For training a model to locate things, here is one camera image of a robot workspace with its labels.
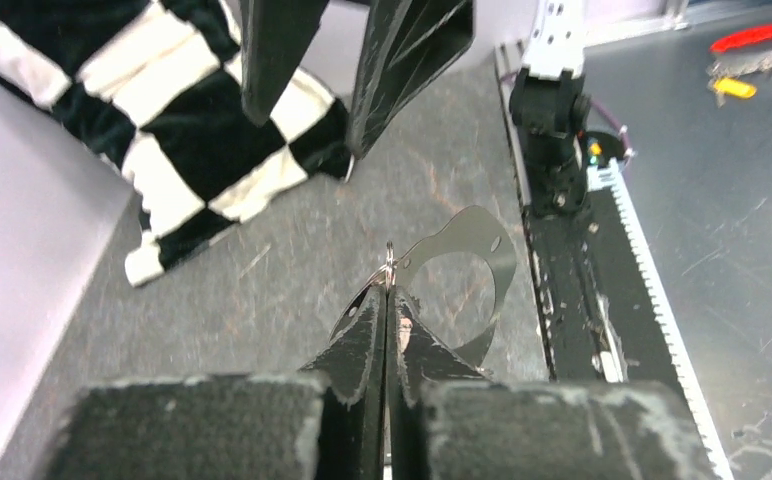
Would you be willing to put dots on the black and white checkered blanket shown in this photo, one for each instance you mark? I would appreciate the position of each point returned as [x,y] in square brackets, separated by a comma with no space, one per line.
[152,89]

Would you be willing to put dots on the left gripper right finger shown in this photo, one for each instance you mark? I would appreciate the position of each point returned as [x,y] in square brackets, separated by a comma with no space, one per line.
[448,421]

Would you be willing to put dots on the yellow object on shelf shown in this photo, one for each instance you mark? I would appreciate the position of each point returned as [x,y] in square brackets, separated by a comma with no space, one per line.
[730,87]

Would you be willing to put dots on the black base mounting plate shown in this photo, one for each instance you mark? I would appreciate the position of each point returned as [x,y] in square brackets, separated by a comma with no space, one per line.
[591,295]

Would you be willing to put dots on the large metal keyring plate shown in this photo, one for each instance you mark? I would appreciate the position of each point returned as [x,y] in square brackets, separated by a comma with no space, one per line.
[460,276]

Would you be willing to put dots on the red object on shelf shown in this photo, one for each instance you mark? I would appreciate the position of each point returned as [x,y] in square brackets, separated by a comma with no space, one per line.
[742,38]

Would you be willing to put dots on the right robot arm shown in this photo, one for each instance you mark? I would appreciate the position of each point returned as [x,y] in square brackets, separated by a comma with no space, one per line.
[549,109]

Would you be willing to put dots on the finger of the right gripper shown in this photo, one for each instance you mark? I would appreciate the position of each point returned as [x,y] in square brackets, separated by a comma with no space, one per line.
[276,36]
[407,44]

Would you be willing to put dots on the white slotted cable duct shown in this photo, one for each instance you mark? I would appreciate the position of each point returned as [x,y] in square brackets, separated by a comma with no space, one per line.
[611,178]

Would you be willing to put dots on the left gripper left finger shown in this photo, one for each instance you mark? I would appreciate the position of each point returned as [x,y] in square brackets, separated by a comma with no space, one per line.
[321,421]

